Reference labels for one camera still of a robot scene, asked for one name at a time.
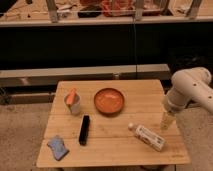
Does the blue sponge cloth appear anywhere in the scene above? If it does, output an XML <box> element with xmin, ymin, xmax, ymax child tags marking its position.
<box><xmin>47</xmin><ymin>135</ymin><xmax>69</xmax><ymax>161</ymax></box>

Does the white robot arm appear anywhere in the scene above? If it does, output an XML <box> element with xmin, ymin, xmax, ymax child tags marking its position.
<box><xmin>160</xmin><ymin>67</ymin><xmax>213</xmax><ymax>130</ymax></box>

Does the wooden table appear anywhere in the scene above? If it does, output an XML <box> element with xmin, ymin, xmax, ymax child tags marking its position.
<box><xmin>37</xmin><ymin>80</ymin><xmax>190</xmax><ymax>168</ymax></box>

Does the white cup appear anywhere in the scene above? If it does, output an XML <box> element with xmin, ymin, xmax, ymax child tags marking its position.
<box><xmin>64</xmin><ymin>94</ymin><xmax>81</xmax><ymax>115</ymax></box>

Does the long metal beam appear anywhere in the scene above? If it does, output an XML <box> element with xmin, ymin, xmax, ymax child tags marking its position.
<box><xmin>0</xmin><ymin>64</ymin><xmax>171</xmax><ymax>87</ymax></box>

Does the white labelled bottle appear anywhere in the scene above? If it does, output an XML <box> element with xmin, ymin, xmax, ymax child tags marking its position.
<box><xmin>128</xmin><ymin>123</ymin><xmax>165</xmax><ymax>151</ymax></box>

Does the orange carrot in cup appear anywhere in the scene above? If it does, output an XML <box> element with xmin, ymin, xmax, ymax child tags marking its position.
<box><xmin>66</xmin><ymin>88</ymin><xmax>76</xmax><ymax>105</ymax></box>

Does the black hanging cable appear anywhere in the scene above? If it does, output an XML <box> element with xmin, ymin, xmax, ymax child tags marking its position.
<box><xmin>132</xmin><ymin>16</ymin><xmax>139</xmax><ymax>80</ymax></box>

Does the black rectangular brush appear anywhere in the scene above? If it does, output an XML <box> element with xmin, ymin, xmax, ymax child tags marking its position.
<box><xmin>79</xmin><ymin>115</ymin><xmax>90</xmax><ymax>145</ymax></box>

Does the orange round plate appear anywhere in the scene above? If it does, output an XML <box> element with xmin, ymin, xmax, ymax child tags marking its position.
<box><xmin>94</xmin><ymin>88</ymin><xmax>125</xmax><ymax>115</ymax></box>

